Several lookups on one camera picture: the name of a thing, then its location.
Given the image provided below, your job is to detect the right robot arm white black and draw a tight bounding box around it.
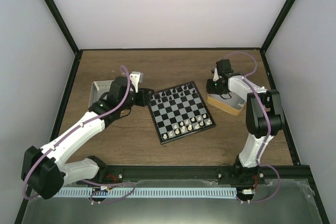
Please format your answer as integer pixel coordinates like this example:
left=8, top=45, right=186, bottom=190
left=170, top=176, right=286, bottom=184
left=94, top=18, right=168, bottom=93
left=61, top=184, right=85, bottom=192
left=206, top=59, right=285, bottom=184

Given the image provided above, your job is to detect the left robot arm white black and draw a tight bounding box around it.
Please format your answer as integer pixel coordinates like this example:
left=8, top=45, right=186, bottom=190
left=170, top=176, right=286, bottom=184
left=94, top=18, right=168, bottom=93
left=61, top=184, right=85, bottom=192
left=21, top=71, right=153, bottom=199

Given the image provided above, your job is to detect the black white chess board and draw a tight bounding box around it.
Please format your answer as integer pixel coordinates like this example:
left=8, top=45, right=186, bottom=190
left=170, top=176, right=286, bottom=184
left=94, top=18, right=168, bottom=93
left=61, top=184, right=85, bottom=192
left=148, top=81, right=216, bottom=145

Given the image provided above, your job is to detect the orange metal tin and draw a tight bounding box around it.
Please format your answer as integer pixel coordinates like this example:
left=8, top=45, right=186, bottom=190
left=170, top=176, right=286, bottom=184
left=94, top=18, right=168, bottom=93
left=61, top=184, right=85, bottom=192
left=207, top=93, right=246, bottom=116

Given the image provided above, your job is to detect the pink metal tin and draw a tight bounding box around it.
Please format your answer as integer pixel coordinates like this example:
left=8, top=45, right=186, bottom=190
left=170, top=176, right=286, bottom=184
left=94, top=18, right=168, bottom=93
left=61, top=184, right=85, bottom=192
left=88, top=80, right=112, bottom=107

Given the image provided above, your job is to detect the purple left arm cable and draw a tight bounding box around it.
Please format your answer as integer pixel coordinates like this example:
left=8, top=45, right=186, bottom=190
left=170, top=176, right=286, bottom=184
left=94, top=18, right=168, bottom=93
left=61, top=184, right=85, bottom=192
left=22, top=65, right=136, bottom=206

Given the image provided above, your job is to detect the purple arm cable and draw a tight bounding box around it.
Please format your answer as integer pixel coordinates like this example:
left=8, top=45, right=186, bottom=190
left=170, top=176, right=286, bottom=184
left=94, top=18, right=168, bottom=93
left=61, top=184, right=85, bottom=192
left=223, top=51, right=281, bottom=205
left=22, top=65, right=136, bottom=206

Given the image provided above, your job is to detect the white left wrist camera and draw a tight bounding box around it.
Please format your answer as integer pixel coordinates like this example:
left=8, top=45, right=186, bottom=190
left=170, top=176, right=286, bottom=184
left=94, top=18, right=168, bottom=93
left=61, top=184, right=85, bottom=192
left=130, top=71, right=144, bottom=93

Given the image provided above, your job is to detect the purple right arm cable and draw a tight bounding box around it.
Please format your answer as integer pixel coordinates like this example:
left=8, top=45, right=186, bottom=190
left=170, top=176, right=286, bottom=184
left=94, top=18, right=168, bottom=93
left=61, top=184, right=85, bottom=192
left=223, top=51, right=281, bottom=205

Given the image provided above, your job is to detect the black frame back rail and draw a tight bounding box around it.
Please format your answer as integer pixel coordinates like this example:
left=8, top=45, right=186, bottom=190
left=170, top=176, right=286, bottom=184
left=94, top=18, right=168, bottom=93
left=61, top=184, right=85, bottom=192
left=80, top=47, right=261, bottom=51

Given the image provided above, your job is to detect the light blue slotted cable duct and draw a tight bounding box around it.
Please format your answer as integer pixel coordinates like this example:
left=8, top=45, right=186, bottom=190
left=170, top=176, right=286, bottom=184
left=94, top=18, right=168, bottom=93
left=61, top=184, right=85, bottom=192
left=55, top=187, right=237, bottom=199

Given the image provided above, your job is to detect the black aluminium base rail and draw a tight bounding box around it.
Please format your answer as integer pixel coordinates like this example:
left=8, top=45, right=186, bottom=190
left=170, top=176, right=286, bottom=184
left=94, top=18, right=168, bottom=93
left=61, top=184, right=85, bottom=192
left=91, top=165, right=312, bottom=185

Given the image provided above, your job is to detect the black frame post right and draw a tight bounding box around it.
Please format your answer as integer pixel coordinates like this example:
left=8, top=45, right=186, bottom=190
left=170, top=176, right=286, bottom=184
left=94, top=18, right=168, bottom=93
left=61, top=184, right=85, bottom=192
left=261, top=0, right=296, bottom=52

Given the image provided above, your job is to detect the black frame post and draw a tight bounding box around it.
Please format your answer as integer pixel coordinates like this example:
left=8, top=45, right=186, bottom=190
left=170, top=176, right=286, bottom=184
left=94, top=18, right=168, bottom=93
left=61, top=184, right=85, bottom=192
left=261, top=0, right=296, bottom=52
left=44, top=0, right=79, bottom=55

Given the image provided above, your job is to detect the black frame post left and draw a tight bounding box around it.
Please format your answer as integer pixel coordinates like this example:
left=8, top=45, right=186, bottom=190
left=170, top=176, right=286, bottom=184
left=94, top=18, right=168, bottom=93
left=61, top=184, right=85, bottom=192
left=44, top=0, right=79, bottom=55

